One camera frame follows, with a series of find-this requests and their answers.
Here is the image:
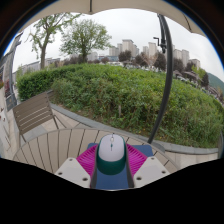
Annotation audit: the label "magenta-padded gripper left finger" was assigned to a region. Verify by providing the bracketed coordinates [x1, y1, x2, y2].
[54, 143, 99, 190]

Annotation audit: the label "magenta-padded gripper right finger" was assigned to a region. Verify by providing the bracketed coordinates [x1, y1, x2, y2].
[125, 143, 171, 189]

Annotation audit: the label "white and green computer mouse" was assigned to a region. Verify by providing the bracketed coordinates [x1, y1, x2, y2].
[95, 133, 128, 176]

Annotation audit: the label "blue rectangular mouse pad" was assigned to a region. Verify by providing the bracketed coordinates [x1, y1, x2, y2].
[87, 142, 155, 191]

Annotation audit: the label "grey stone kerb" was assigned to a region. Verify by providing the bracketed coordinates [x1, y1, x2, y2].
[49, 103, 221, 156]

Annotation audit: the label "slatted wooden chair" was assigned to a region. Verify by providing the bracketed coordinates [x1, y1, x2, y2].
[12, 89, 68, 136]

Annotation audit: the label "green hedge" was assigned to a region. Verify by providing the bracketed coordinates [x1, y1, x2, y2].
[15, 63, 224, 149]

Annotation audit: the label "dark curved parasol pole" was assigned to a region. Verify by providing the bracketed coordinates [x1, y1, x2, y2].
[147, 13, 174, 145]

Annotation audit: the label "distant apartment buildings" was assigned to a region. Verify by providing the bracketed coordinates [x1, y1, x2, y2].
[108, 38, 202, 71]

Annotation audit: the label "thin sparse tree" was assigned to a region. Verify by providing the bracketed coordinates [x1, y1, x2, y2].
[28, 12, 83, 70]

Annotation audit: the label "bushy green tree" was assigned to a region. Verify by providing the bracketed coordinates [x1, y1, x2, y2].
[59, 18, 113, 64]

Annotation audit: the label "beige parasol canopy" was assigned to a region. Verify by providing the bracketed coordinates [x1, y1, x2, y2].
[23, 0, 206, 38]

